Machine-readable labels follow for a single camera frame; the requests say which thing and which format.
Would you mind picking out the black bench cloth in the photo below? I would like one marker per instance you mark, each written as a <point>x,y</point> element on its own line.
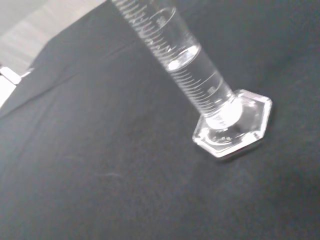
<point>100,175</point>

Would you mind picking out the clear cloth clip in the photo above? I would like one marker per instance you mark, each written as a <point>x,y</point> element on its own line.
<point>10,75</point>

